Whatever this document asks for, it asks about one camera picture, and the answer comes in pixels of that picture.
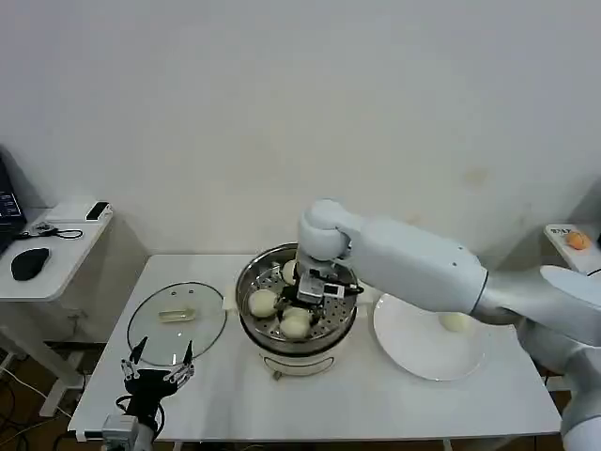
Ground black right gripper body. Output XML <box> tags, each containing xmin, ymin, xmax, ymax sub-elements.
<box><xmin>284</xmin><ymin>293</ymin><xmax>325</xmax><ymax>312</ymax></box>

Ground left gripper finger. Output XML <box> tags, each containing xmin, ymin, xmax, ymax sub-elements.
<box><xmin>120</xmin><ymin>335</ymin><xmax>148</xmax><ymax>381</ymax></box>
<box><xmin>163</xmin><ymin>340</ymin><xmax>196</xmax><ymax>384</ymax></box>

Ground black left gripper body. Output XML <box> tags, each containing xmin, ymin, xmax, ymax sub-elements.
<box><xmin>124</xmin><ymin>368</ymin><xmax>182</xmax><ymax>418</ymax></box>

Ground round glass lid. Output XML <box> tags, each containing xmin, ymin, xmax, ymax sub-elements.
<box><xmin>127</xmin><ymin>281</ymin><xmax>228</xmax><ymax>368</ymax></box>

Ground steel steamer with white base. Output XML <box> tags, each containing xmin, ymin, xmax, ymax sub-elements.
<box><xmin>234</xmin><ymin>241</ymin><xmax>361</xmax><ymax>381</ymax></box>

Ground white round plate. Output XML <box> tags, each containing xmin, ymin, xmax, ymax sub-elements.
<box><xmin>373</xmin><ymin>290</ymin><xmax>487</xmax><ymax>382</ymax></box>

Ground white side desk with laptop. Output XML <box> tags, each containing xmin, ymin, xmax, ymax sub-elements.
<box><xmin>0</xmin><ymin>200</ymin><xmax>116</xmax><ymax>419</ymax></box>

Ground black computer mouse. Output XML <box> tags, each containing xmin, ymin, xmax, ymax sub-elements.
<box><xmin>9</xmin><ymin>246</ymin><xmax>51</xmax><ymax>282</ymax></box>

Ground white phone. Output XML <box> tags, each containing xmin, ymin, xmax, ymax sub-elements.
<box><xmin>85</xmin><ymin>200</ymin><xmax>112</xmax><ymax>222</ymax></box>

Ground black laptop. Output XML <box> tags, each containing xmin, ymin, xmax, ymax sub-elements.
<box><xmin>0</xmin><ymin>144</ymin><xmax>29</xmax><ymax>256</ymax></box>

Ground orange round fruit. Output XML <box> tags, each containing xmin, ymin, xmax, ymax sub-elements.
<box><xmin>564</xmin><ymin>230</ymin><xmax>593</xmax><ymax>250</ymax></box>

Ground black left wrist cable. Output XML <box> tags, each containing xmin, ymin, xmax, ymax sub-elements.
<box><xmin>116</xmin><ymin>396</ymin><xmax>166</xmax><ymax>432</ymax></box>

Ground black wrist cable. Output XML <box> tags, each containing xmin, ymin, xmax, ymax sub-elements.
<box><xmin>328</xmin><ymin>275</ymin><xmax>365</xmax><ymax>298</ymax></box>
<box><xmin>116</xmin><ymin>396</ymin><xmax>166</xmax><ymax>432</ymax></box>

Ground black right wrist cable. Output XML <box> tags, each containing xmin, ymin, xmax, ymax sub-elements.
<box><xmin>328</xmin><ymin>275</ymin><xmax>365</xmax><ymax>298</ymax></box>

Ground floor cables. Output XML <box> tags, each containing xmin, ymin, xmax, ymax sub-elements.
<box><xmin>0</xmin><ymin>347</ymin><xmax>90</xmax><ymax>451</ymax></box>

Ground keys with black cord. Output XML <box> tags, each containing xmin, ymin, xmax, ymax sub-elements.
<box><xmin>16</xmin><ymin>219</ymin><xmax>84</xmax><ymax>241</ymax></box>

